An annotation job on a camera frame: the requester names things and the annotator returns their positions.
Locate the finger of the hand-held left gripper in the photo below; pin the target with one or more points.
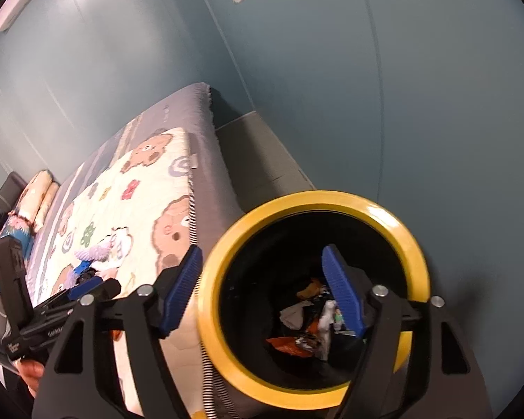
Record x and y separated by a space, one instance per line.
110 290
83 291

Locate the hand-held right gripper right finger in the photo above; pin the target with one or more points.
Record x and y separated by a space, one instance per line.
343 292

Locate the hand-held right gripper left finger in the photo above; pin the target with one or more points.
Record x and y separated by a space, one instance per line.
181 297

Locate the black bin with yellow rim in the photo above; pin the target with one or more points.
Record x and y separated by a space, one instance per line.
314 198

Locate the person's left hand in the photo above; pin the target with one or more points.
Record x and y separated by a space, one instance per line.
30 371

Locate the blue floral folded quilt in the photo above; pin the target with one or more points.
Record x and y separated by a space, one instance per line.
19 225

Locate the bear printed blanket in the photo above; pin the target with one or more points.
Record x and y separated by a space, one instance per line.
126 218

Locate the beige pillows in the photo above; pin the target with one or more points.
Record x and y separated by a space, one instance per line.
35 192

